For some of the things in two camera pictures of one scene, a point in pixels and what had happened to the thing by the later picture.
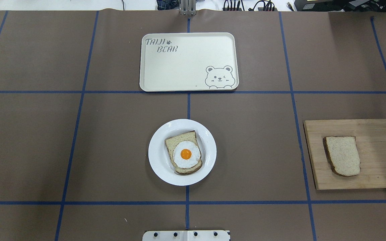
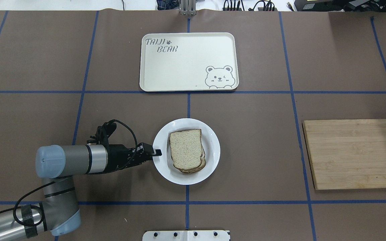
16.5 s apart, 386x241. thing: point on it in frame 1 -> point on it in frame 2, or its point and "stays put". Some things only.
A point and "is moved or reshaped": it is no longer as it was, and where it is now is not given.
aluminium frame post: [187, 7] stays put
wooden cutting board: [382, 153] stays put
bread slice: [342, 155] -> [186, 148]
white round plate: [159, 159] is moved or reshaped
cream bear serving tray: [189, 62] stays put
